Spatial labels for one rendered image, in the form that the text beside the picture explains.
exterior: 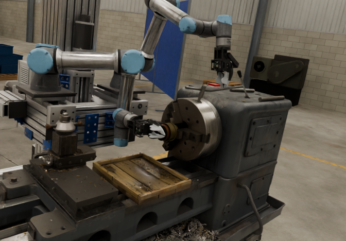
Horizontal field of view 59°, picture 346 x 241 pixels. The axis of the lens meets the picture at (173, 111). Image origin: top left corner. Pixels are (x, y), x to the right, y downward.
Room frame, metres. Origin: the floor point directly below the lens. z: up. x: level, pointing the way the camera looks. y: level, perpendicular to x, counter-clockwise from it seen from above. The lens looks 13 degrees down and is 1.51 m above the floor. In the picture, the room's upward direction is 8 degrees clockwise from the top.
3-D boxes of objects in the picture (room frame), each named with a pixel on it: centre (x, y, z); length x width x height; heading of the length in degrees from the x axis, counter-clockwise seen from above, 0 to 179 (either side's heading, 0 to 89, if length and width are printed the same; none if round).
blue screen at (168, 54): (8.35, 0.63, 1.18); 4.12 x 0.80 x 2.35; 18
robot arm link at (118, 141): (1.56, 0.25, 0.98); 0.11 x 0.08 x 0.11; 13
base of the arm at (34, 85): (1.58, 0.68, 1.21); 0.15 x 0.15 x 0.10
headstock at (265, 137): (1.82, -0.36, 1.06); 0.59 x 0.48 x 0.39; 136
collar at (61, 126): (1.12, 0.40, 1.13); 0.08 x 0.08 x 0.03
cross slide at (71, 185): (1.08, 0.36, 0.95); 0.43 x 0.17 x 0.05; 46
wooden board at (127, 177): (1.32, 0.10, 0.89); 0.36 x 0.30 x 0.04; 46
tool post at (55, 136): (1.12, 0.39, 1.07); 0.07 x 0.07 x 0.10; 46
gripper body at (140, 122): (1.43, 0.14, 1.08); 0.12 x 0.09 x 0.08; 45
